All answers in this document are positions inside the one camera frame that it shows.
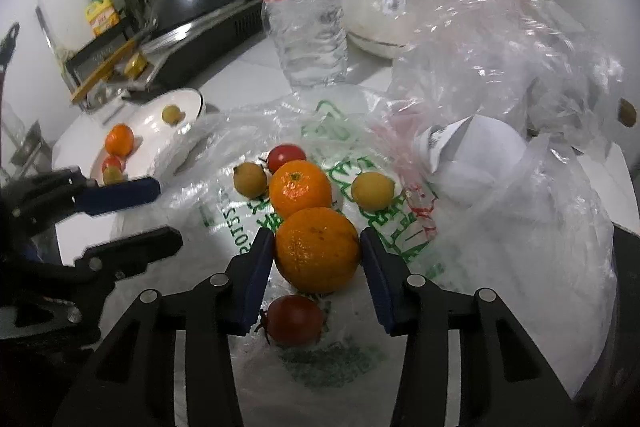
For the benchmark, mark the black metal rack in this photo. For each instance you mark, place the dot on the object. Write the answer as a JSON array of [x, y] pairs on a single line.
[[95, 52]]

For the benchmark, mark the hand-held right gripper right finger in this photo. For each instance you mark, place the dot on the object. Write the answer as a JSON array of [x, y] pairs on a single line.
[[380, 277]]

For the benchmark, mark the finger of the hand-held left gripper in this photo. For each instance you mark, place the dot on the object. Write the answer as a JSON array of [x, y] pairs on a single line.
[[120, 197], [135, 249]]

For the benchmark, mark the red cherry tomato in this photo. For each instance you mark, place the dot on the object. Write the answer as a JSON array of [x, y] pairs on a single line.
[[295, 319], [112, 163], [286, 157]]

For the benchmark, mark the tangerine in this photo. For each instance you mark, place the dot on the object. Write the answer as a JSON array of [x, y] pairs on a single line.
[[300, 188], [120, 139], [317, 249]]

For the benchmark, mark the white plate with dark rim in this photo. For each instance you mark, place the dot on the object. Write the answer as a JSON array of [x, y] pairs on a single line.
[[150, 127]]

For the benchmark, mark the white bowl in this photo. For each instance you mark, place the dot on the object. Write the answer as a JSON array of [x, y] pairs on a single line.
[[370, 22]]

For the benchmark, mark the crumpled clear plastic bag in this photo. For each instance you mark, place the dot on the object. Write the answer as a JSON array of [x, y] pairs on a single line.
[[500, 57]]

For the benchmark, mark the white folded paper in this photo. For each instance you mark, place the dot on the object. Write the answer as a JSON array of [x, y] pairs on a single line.
[[475, 157]]

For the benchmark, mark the yellow detergent bottle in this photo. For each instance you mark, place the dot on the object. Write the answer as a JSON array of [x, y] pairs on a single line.
[[102, 14]]

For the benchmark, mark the induction cooker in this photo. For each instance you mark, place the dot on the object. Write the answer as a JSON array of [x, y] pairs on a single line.
[[215, 39]]

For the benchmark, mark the small yellow metal object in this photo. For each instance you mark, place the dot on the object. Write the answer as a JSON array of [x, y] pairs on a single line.
[[135, 64]]

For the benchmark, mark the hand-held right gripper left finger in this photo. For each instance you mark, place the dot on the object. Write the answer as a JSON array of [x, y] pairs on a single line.
[[257, 277]]

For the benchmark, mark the longan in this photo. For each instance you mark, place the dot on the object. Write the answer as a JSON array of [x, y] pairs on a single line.
[[172, 114], [372, 189], [250, 179], [111, 177]]

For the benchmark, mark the green printed plastic bag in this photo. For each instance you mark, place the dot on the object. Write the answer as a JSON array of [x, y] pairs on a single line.
[[210, 197]]

